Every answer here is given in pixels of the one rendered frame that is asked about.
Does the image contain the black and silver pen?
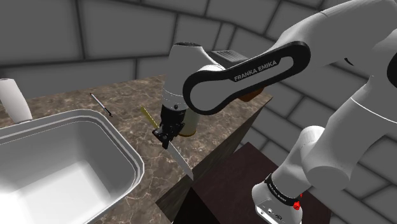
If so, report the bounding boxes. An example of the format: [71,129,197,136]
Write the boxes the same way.
[89,92,113,118]

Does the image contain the orange brown bowl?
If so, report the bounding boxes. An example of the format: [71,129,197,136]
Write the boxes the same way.
[238,87,265,103]

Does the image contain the grey ribbed appliance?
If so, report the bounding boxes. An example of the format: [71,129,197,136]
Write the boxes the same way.
[207,49,249,70]

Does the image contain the dark robot stand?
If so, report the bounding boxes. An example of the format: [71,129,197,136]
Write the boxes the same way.
[171,141,333,224]

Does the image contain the white sink basin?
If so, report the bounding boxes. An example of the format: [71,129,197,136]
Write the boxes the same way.
[0,108,146,224]

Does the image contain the yellow handled knife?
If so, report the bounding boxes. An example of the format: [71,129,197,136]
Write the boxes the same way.
[139,106,195,181]

